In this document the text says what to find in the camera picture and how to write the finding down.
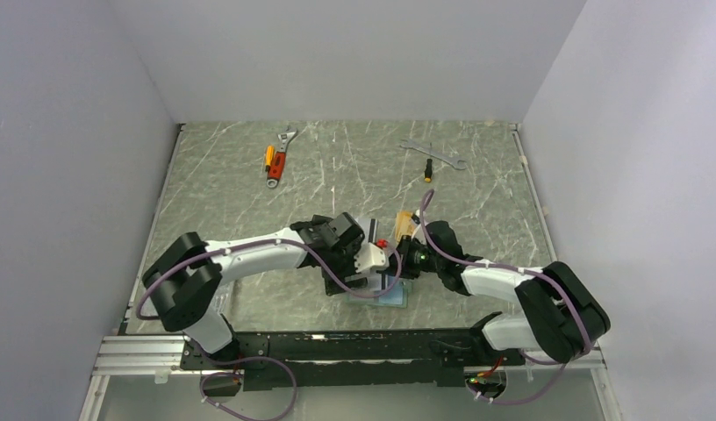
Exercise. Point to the clear plastic bag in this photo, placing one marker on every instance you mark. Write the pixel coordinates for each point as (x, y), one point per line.
(222, 300)

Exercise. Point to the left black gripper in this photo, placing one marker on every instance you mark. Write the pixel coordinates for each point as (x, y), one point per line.
(354, 282)

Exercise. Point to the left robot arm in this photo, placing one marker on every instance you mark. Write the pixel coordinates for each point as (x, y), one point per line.
(181, 283)

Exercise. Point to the black yellow small screwdriver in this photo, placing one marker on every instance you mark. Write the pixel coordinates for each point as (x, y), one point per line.
(428, 172)

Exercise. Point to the yellow handled screwdriver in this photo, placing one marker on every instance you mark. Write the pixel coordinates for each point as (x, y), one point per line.
(269, 155)

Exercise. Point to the green card holder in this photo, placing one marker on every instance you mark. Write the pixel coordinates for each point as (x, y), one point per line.
(372, 292)

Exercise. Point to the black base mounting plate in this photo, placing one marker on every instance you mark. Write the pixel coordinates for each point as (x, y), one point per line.
(442, 357)

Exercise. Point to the orange card stack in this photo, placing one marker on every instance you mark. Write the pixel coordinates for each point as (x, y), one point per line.
(406, 225)

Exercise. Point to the red adjustable wrench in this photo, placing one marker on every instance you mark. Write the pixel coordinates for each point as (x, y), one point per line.
(277, 162)

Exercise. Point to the silver open-end spanner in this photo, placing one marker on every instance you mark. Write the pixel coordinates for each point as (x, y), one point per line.
(454, 161)

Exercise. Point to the silver VIP card stack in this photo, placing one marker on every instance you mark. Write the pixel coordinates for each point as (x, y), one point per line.
(369, 227)

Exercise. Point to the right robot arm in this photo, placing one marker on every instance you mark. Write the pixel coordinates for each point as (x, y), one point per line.
(558, 315)

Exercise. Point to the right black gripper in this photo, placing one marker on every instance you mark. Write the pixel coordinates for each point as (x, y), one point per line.
(404, 249)

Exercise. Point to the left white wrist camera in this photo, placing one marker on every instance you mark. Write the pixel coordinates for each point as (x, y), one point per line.
(370, 258)

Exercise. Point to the aluminium rail frame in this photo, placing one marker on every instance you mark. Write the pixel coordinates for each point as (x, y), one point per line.
(161, 356)

